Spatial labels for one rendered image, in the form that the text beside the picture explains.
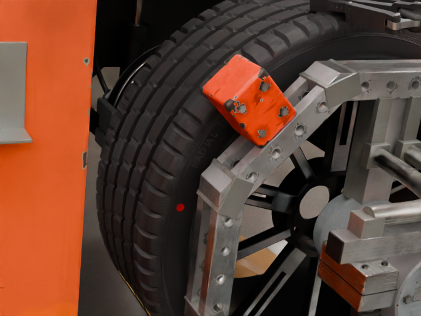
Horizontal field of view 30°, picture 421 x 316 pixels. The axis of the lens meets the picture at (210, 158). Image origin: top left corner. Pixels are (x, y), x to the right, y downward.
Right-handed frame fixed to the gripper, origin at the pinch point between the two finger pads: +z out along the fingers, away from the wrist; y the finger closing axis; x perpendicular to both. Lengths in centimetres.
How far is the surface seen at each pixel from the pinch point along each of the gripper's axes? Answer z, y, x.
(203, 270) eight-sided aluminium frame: 4.3, -27.4, -32.6
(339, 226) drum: -7.8, -10.4, -29.9
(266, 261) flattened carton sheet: 84, 97, -131
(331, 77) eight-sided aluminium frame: -6.8, -11.7, -6.5
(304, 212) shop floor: 99, 147, -139
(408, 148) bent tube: -13.9, -1.8, -19.1
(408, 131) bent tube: -13.2, -0.9, -17.0
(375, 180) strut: -10.3, -4.6, -24.1
